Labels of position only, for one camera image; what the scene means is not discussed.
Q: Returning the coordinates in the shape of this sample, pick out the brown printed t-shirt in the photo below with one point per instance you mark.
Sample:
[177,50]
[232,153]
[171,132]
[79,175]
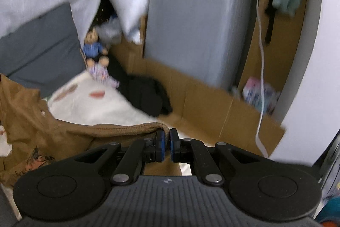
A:
[39,131]

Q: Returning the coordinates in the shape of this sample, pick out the pink printed packet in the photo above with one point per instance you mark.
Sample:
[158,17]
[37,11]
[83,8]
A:
[261,95]

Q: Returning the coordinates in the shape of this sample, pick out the teddy bear in blue uniform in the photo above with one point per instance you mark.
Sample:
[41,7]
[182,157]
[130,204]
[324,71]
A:
[93,48]

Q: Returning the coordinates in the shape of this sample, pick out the dark grey-green garment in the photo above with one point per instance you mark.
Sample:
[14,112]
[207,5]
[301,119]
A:
[39,51]

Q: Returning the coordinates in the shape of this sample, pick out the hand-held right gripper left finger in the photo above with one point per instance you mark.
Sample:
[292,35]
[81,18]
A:
[160,147]

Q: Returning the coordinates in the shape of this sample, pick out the black crumpled clothing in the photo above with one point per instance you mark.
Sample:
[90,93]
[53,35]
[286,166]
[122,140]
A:
[143,96]

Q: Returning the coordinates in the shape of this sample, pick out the clear plastic bag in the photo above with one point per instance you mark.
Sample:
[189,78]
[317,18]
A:
[110,30]

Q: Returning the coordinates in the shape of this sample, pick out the doll in floral dress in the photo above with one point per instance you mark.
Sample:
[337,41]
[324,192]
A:
[101,72]

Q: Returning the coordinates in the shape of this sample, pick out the white patterned bedsheet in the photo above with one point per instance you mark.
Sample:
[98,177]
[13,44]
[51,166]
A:
[101,107]

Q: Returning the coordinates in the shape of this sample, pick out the white pillow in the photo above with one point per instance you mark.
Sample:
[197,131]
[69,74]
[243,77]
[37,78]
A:
[130,3]

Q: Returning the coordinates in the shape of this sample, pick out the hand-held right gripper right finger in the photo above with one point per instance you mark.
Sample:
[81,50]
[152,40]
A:
[174,147]

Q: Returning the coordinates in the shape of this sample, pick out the brown cardboard sheet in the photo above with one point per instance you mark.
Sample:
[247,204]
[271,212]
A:
[202,104]

